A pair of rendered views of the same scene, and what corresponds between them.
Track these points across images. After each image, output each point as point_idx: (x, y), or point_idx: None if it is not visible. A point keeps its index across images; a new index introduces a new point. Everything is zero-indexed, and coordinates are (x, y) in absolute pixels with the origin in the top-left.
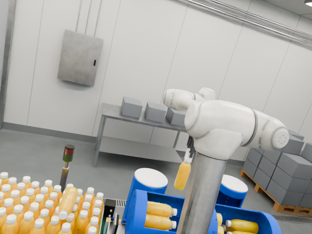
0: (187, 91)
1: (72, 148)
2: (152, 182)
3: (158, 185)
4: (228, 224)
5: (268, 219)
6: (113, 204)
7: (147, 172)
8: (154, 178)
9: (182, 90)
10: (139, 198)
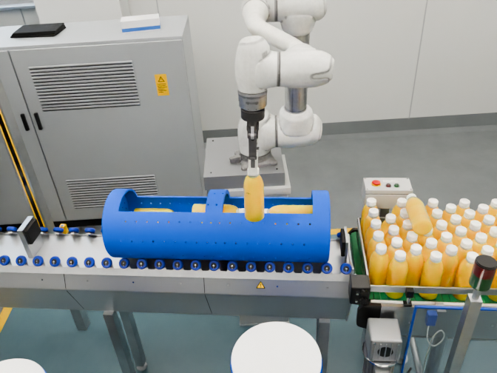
0: (293, 48)
1: (476, 257)
2: (276, 335)
3: (262, 326)
4: None
5: (124, 192)
6: (354, 277)
7: (284, 372)
8: (268, 354)
9: (305, 46)
10: (324, 192)
